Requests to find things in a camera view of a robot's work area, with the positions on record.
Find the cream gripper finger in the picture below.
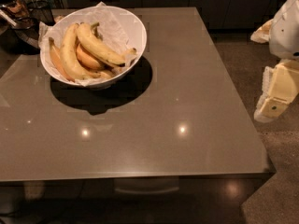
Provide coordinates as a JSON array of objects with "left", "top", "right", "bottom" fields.
[
  {"left": 250, "top": 20, "right": 273, "bottom": 44},
  {"left": 254, "top": 96, "right": 289, "bottom": 123}
]

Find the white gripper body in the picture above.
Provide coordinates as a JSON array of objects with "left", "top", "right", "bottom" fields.
[{"left": 266, "top": 60, "right": 299, "bottom": 103}]

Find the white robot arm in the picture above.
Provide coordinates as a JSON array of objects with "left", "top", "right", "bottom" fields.
[{"left": 250, "top": 0, "right": 299, "bottom": 123}]

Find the white bowl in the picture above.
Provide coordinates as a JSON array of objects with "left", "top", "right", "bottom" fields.
[{"left": 39, "top": 5, "right": 148, "bottom": 90}]

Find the large left yellow banana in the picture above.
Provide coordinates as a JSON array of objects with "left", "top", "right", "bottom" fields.
[{"left": 60, "top": 23, "right": 114, "bottom": 80}]

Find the small outer yellow banana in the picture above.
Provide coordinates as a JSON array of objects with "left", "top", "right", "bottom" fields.
[{"left": 49, "top": 37, "right": 74, "bottom": 81}]

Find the dark clutter on counter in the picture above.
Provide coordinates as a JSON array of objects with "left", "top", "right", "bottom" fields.
[{"left": 0, "top": 0, "right": 64, "bottom": 55}]

